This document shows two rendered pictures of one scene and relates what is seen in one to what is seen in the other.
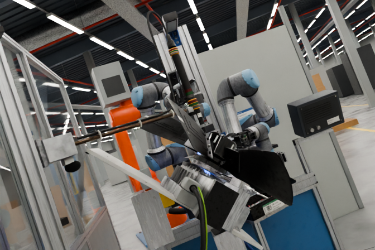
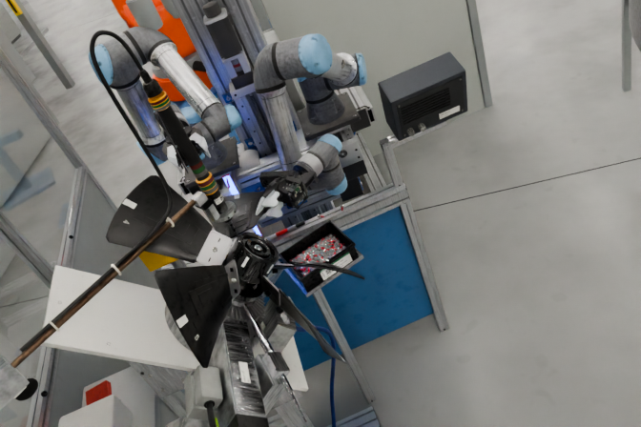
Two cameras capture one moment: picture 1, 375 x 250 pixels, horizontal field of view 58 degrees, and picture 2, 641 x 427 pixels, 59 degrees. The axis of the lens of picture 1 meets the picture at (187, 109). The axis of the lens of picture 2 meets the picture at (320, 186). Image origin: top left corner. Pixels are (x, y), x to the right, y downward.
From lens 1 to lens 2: 100 cm
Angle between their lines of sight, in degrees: 40
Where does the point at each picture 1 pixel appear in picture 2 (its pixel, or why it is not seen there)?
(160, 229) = (173, 377)
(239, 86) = (293, 72)
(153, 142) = (146, 130)
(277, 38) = not seen: outside the picture
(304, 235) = (380, 256)
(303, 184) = (387, 202)
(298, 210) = (376, 231)
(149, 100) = (127, 74)
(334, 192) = not seen: hidden behind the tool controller
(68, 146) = (11, 383)
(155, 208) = not seen: hidden behind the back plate
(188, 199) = (203, 415)
